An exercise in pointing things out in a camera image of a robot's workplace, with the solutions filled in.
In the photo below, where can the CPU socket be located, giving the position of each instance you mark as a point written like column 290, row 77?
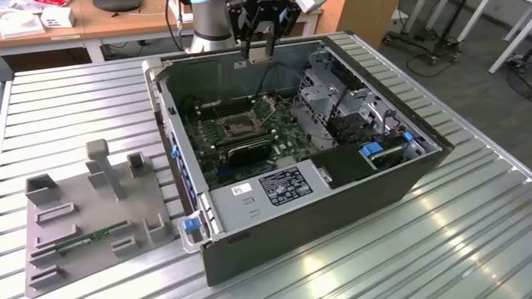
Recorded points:
column 240, row 127

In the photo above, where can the black wheeled stand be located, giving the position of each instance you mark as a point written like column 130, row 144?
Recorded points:
column 444, row 48

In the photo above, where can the white case sticker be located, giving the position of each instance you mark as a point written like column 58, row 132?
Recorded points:
column 240, row 64

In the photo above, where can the clear plastic bag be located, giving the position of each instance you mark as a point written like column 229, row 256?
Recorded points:
column 16, row 6

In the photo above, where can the red white packet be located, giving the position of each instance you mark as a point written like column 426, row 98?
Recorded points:
column 52, row 2

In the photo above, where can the wooden desk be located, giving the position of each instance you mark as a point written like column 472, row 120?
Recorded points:
column 61, row 32
column 137, row 21

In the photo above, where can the white tape strip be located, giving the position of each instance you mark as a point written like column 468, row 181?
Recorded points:
column 466, row 272

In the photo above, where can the green motherboard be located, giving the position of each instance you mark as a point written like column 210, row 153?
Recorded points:
column 286, row 124

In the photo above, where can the silver CPU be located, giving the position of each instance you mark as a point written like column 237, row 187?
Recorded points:
column 258, row 59

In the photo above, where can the white square tray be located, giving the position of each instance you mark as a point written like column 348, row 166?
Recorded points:
column 22, row 26

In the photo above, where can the metal drive cage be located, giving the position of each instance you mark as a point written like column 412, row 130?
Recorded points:
column 317, row 93

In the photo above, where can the white table frame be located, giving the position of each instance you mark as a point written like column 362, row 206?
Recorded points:
column 497, row 67

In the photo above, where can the small blue clip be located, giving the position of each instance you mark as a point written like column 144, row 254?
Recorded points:
column 173, row 151
column 406, row 136

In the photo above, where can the green RAM stick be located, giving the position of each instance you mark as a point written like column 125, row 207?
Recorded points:
column 242, row 142
column 78, row 242

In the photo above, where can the grey power supply unit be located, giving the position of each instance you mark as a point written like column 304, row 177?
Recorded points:
column 240, row 205

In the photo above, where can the blue drive latch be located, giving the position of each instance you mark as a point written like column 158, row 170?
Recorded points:
column 370, row 149

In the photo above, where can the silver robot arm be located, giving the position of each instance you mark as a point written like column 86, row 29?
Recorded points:
column 212, row 25

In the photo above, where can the wooden cabinet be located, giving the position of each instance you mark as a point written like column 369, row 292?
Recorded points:
column 365, row 18

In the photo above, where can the metal locking lever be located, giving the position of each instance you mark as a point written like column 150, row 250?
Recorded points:
column 216, row 113

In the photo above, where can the black round bowl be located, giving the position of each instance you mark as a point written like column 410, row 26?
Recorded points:
column 116, row 4

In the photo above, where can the black PC case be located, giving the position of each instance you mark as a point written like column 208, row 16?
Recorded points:
column 310, row 236

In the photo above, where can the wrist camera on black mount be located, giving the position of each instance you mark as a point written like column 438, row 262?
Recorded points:
column 313, row 4

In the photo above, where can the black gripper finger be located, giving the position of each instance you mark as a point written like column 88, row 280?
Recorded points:
column 246, row 46
column 269, row 46

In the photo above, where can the grey parts rack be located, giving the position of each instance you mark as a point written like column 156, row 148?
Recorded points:
column 104, row 218

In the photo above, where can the white printed box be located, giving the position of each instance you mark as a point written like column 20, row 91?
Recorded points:
column 57, row 17

